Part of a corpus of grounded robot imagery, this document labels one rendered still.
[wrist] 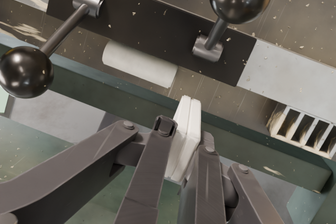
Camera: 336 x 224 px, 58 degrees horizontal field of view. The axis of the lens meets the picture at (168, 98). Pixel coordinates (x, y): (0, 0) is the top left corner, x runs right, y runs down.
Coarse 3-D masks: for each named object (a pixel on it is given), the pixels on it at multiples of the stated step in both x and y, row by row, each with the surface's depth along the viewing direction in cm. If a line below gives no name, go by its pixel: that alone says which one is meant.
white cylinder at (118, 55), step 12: (108, 48) 32; (120, 48) 32; (132, 48) 33; (108, 60) 32; (120, 60) 32; (132, 60) 32; (144, 60) 32; (156, 60) 32; (132, 72) 33; (144, 72) 32; (156, 72) 32; (168, 72) 32; (168, 84) 33
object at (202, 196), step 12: (204, 156) 15; (216, 156) 16; (204, 168) 14; (216, 168) 14; (192, 180) 14; (204, 180) 13; (216, 180) 13; (180, 192) 16; (192, 192) 13; (204, 192) 12; (216, 192) 13; (180, 204) 14; (192, 204) 12; (204, 204) 11; (216, 204) 12; (180, 216) 13; (192, 216) 11; (204, 216) 11; (216, 216) 11
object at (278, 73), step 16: (16, 0) 31; (32, 0) 30; (160, 0) 32; (256, 48) 29; (272, 48) 29; (256, 64) 30; (272, 64) 30; (288, 64) 29; (304, 64) 29; (320, 64) 29; (240, 80) 30; (256, 80) 30; (272, 80) 30; (288, 80) 30; (304, 80) 30; (320, 80) 29; (272, 96) 30; (288, 96) 30; (304, 96) 30; (320, 96) 30; (320, 112) 30
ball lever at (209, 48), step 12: (216, 0) 18; (228, 0) 17; (240, 0) 17; (252, 0) 17; (264, 0) 17; (216, 12) 19; (228, 12) 18; (240, 12) 18; (252, 12) 18; (216, 24) 23; (228, 24) 22; (204, 36) 28; (216, 36) 24; (204, 48) 28; (216, 48) 28; (216, 60) 28
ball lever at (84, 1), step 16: (80, 0) 28; (96, 0) 28; (80, 16) 27; (96, 16) 29; (64, 32) 25; (16, 48) 21; (32, 48) 21; (48, 48) 23; (0, 64) 20; (16, 64) 20; (32, 64) 20; (48, 64) 22; (0, 80) 20; (16, 80) 20; (32, 80) 20; (48, 80) 22; (16, 96) 21; (32, 96) 22
